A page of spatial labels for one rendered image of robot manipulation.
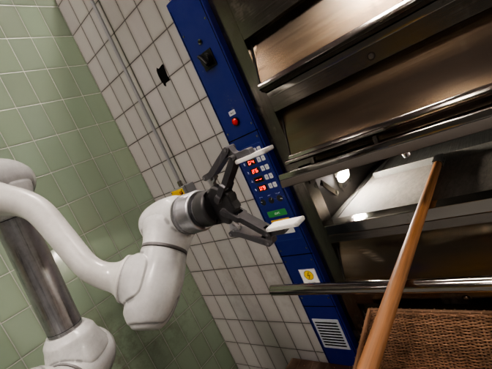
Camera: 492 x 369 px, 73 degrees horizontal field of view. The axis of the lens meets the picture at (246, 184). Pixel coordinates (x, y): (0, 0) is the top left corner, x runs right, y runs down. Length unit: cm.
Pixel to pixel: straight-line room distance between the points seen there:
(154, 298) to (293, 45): 83
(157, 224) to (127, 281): 13
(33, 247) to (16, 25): 110
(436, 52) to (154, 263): 86
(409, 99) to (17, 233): 115
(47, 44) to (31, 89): 26
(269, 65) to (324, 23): 22
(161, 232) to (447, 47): 83
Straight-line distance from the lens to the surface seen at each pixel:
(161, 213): 75
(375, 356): 62
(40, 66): 185
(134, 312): 72
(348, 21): 105
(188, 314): 191
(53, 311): 118
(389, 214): 117
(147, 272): 72
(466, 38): 103
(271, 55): 118
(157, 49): 152
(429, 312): 128
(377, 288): 83
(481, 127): 88
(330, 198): 135
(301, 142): 115
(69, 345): 119
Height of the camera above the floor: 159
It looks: 7 degrees down
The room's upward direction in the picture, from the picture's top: 24 degrees counter-clockwise
